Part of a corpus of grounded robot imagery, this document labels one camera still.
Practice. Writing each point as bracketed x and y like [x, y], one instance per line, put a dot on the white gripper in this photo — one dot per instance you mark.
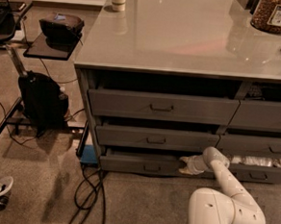
[193, 163]

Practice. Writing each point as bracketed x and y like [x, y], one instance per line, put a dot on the grey drawer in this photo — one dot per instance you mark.
[266, 147]
[161, 106]
[156, 138]
[258, 114]
[144, 163]
[256, 169]

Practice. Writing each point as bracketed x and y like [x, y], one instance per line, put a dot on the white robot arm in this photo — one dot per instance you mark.
[233, 205]

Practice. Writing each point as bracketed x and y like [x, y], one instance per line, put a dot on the grey drawer cabinet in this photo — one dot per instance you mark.
[202, 48]

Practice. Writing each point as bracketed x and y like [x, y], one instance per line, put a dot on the blue box on floor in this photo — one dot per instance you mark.
[88, 155]

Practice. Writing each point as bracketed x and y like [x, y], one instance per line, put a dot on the black backpack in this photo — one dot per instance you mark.
[45, 104]

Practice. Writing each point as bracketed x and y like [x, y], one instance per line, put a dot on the clear jar of nuts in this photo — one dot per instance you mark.
[267, 16]

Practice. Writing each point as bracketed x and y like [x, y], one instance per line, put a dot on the black pouch on tray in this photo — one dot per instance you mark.
[61, 27]

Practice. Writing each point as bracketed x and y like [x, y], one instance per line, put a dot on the black caster wheel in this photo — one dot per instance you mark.
[3, 202]

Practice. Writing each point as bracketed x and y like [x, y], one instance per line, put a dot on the black desk frame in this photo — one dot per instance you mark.
[18, 106]

